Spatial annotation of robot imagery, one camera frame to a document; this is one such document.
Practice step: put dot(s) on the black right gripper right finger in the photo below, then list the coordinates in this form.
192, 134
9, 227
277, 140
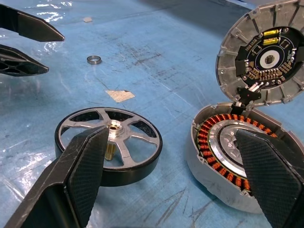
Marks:
273, 171

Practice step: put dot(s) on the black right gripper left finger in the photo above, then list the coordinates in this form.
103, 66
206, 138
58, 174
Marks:
71, 180

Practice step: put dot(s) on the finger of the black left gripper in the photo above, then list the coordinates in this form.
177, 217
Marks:
21, 64
28, 26

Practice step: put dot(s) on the black rotor wheel silver spokes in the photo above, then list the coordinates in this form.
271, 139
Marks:
142, 171

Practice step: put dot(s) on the grey motor housing copper windings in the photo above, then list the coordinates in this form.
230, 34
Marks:
213, 187

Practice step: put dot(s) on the small grey tape patch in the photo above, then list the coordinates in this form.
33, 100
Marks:
87, 19

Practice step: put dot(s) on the large grey tape patch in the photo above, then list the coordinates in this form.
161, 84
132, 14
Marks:
120, 96

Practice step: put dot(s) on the round metal rotor disc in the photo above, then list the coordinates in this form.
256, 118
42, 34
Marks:
228, 71

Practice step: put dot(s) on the blue plastic table sheet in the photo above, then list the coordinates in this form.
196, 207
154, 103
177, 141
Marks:
166, 47

